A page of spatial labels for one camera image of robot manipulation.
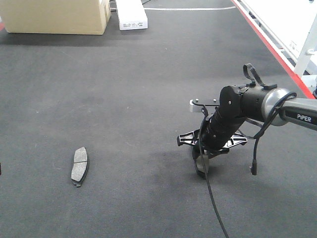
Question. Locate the white frame with red edge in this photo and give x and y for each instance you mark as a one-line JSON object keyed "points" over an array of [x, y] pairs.
{"points": [[288, 28]]}

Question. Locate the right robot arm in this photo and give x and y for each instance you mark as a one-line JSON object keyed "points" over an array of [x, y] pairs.
{"points": [[268, 104]]}

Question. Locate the dark brake pad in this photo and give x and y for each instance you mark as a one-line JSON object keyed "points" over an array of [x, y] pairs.
{"points": [[80, 166], [202, 167]]}

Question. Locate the cardboard box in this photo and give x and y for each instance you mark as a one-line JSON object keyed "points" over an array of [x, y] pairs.
{"points": [[82, 17]]}

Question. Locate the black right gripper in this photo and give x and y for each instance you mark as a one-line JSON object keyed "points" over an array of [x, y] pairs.
{"points": [[216, 135]]}

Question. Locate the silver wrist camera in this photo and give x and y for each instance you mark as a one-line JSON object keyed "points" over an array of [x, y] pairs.
{"points": [[195, 105]]}

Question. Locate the white long box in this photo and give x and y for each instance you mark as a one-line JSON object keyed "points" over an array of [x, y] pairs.
{"points": [[131, 15]]}

